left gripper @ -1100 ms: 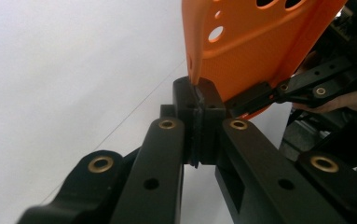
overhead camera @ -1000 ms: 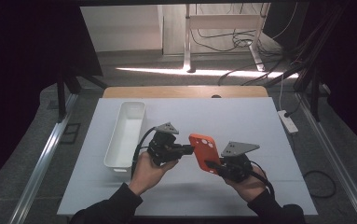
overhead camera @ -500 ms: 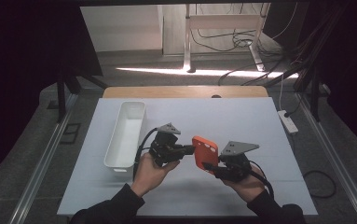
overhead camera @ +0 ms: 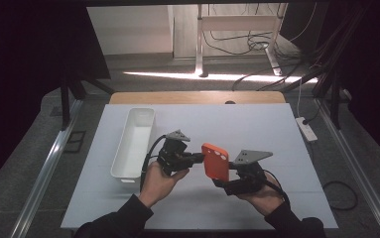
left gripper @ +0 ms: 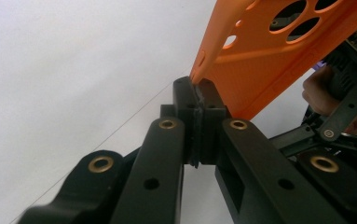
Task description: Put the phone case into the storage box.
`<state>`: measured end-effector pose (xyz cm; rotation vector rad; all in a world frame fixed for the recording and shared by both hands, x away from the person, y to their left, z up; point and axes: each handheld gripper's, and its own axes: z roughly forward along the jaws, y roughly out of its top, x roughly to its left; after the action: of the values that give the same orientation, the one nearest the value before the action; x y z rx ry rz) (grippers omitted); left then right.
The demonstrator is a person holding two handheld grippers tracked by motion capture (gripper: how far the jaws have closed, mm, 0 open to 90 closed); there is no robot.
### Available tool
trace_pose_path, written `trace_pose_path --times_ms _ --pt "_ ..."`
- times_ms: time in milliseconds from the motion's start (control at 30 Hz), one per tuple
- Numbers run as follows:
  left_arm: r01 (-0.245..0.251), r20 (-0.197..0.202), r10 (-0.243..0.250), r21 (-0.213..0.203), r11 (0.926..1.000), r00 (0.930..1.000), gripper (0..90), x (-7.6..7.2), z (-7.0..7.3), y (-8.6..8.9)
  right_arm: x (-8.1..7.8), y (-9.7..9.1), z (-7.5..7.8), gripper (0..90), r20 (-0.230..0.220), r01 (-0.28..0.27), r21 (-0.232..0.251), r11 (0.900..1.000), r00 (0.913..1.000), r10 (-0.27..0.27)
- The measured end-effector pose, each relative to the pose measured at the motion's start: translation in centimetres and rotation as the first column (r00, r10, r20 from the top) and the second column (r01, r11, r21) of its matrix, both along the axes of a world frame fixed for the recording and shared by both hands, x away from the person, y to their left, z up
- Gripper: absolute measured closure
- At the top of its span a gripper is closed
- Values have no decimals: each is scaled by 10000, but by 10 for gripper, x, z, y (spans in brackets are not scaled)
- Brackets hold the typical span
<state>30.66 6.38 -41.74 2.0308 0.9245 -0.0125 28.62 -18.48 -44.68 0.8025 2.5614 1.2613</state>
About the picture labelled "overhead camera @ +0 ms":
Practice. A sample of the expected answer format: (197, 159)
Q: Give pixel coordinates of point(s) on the black floor frame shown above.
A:
(75, 142)

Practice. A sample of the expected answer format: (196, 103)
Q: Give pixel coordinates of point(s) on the white power strip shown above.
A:
(306, 129)

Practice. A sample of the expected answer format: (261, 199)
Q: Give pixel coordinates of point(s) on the person's left hand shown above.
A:
(156, 186)

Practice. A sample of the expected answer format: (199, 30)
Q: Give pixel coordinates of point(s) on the white foam board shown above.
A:
(197, 122)

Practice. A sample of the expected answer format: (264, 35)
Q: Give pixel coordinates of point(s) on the white desk frame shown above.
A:
(237, 23)

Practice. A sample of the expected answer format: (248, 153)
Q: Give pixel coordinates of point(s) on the dark curtain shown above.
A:
(372, 82)
(19, 82)

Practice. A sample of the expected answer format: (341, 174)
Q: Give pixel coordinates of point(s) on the white cabinet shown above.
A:
(129, 29)

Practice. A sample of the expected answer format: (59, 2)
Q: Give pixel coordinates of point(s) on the wooden table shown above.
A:
(177, 97)

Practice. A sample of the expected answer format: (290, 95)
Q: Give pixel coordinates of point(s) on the white plastic storage bin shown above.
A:
(134, 148)

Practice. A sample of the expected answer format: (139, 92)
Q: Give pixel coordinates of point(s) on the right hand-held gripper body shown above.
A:
(250, 180)

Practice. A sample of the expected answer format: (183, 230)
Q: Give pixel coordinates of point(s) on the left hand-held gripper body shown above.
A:
(174, 158)

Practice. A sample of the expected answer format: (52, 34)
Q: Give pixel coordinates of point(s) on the orange phone case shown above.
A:
(215, 163)

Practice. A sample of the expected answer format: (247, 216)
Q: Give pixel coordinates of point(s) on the person's right hand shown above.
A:
(267, 200)

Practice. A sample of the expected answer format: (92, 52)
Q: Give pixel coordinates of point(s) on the black metal stand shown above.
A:
(334, 99)
(65, 102)

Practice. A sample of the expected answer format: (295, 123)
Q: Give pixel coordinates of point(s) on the aluminium rail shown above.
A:
(356, 165)
(47, 168)

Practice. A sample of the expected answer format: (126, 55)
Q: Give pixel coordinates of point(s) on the black table grommet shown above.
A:
(230, 102)

